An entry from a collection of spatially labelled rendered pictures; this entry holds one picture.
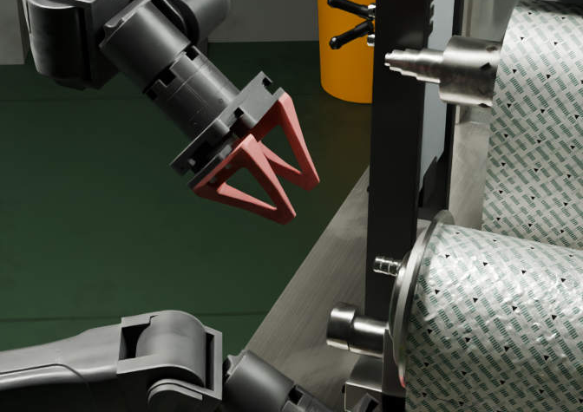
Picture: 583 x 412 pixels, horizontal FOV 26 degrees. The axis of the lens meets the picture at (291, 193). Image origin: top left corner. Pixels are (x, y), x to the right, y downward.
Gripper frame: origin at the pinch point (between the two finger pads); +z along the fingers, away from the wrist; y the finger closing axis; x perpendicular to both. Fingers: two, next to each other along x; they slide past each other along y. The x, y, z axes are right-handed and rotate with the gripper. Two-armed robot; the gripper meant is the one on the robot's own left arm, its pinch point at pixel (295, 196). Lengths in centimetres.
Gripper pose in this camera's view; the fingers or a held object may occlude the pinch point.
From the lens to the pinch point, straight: 103.3
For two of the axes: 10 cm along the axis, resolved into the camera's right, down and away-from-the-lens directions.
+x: 6.2, -5.4, -5.7
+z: 7.0, 7.0, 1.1
